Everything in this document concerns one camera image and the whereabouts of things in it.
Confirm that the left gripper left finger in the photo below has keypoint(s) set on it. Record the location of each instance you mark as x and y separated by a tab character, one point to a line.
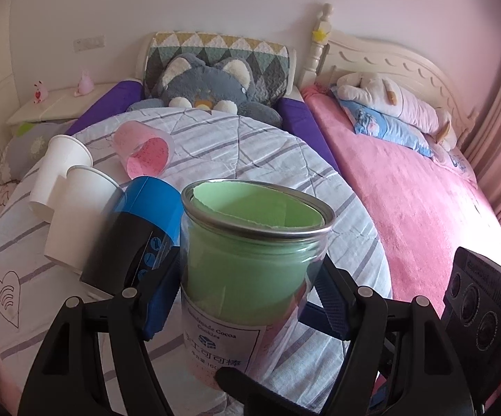
135	315

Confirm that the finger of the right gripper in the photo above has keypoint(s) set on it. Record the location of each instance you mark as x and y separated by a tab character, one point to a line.
255	398

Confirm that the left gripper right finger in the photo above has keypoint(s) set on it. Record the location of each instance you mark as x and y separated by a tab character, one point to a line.
358	315

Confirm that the green and pink clear jar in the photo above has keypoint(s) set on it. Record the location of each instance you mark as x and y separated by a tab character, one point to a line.
250	252

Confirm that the white paper cup front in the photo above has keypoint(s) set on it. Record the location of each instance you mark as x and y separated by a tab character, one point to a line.
87	200

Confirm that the white paper cup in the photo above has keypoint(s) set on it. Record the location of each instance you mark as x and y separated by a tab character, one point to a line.
87	200
62	153

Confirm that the pink plastic cup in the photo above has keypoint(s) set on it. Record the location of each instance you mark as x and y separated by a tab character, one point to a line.
143	150

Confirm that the white paper cup rear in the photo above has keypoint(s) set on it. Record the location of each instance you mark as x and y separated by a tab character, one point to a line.
62	153

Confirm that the blue and black can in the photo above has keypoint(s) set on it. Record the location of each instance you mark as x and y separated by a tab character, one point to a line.
139	233

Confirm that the grey striped white quilt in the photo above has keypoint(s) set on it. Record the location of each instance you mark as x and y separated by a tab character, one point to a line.
207	146

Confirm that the pink fleece blanket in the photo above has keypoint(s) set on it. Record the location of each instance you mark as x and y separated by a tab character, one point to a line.
424	209

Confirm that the blue cartoon pillow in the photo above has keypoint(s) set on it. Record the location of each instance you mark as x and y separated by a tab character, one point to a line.
370	122

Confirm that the grey flower cushion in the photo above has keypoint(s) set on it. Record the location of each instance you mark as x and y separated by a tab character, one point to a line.
27	146

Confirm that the purple bed bumper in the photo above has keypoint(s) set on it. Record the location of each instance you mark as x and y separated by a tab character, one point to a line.
127	95

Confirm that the cream bedside table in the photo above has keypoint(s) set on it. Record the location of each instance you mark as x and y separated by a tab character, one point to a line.
61	104

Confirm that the white and pink plush dog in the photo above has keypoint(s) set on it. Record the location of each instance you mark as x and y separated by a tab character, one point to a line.
380	93

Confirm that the pink rabbit figurine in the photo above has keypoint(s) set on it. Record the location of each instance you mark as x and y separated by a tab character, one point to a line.
85	85

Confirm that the small pink heart figurine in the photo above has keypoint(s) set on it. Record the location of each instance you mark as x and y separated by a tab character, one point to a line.
40	93

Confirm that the grey cat plush toy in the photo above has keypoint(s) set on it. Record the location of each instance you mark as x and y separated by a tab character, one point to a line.
188	82

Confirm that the cream wooden bed headboard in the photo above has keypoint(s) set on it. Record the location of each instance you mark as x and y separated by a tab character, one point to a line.
334	53

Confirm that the triangle patterned quilted pillow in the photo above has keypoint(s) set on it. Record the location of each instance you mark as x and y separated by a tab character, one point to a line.
273	65

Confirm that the white wall socket panel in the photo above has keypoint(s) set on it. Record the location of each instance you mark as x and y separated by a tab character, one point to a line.
85	44

